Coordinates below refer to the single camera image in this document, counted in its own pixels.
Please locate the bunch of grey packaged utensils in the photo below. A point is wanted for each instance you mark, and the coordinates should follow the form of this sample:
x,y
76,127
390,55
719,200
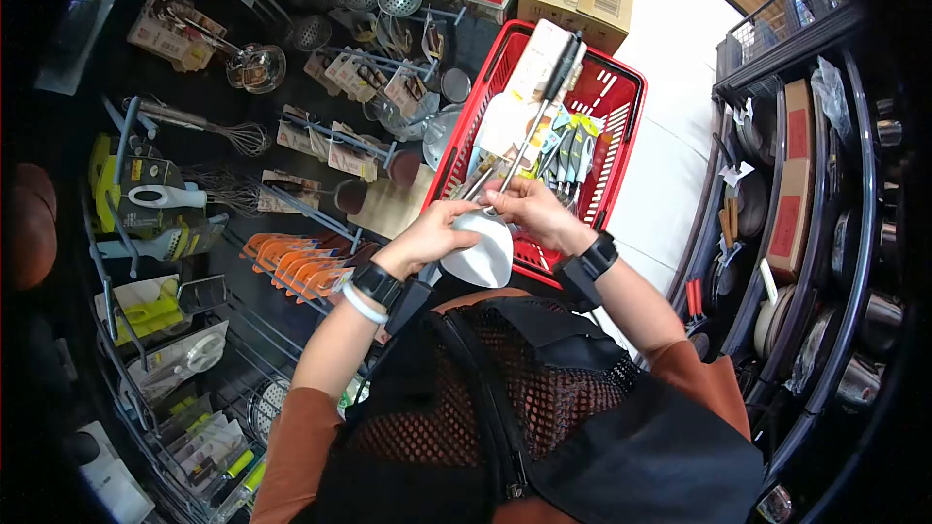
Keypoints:
x,y
571,153

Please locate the person's body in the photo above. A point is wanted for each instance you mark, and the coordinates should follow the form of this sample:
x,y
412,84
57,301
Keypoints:
x,y
553,437

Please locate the person's right hand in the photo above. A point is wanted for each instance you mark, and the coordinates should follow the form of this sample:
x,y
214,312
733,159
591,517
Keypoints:
x,y
546,218

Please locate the full shop shelf of pans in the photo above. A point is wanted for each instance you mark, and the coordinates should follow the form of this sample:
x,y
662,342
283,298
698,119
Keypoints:
x,y
793,218

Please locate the full shop shelf of utensils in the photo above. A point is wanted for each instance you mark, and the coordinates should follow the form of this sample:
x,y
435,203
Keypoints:
x,y
218,160

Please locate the red shopping basket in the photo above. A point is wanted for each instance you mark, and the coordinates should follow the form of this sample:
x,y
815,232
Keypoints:
x,y
619,91

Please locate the person's left fingers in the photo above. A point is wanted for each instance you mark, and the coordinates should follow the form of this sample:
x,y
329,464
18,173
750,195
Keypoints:
x,y
455,211

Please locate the white packaged card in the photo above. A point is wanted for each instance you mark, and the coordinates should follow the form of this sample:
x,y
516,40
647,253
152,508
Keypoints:
x,y
535,58

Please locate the person's left hand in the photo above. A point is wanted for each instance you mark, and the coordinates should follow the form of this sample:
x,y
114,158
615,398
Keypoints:
x,y
419,240

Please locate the black wrist band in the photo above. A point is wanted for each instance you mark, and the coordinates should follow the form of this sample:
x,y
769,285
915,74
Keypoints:
x,y
593,258
378,284

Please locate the person's right fingers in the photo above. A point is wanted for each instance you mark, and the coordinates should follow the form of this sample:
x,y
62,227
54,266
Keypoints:
x,y
506,196

